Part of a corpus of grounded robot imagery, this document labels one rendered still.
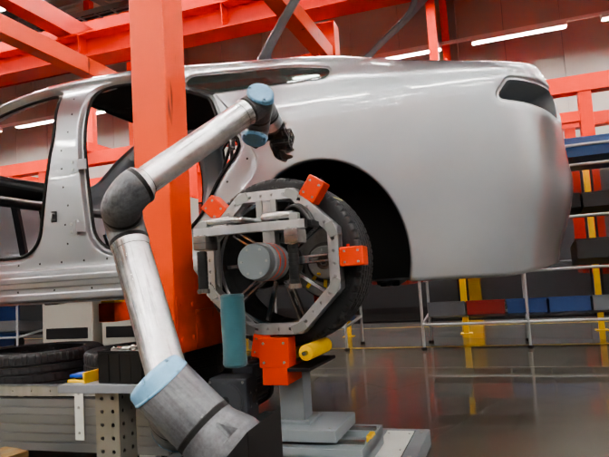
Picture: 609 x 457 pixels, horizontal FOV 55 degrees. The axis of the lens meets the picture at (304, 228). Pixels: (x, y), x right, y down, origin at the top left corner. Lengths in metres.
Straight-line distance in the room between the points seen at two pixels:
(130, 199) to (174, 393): 0.59
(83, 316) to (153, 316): 6.47
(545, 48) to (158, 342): 11.19
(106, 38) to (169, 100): 3.74
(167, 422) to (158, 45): 1.58
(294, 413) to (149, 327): 0.92
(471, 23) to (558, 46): 1.68
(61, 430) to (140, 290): 1.22
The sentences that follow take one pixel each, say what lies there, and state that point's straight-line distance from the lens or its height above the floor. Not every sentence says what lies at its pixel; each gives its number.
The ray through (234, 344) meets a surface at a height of 0.56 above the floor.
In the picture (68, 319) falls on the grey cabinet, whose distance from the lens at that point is 8.29.
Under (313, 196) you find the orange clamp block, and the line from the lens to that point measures 2.16.
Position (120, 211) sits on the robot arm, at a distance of 1.73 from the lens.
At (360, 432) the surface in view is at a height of 0.16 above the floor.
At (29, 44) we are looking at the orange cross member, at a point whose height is 2.61.
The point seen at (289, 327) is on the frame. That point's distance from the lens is 2.20.
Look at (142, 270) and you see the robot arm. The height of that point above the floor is 0.83.
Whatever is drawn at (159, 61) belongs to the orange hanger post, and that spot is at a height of 1.68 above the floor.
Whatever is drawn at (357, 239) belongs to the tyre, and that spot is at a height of 0.91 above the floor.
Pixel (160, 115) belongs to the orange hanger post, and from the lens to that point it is 2.43.
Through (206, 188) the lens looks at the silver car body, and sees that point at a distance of 4.92.
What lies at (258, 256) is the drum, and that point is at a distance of 2.06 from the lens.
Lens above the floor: 0.78
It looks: 5 degrees up
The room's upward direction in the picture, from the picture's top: 3 degrees counter-clockwise
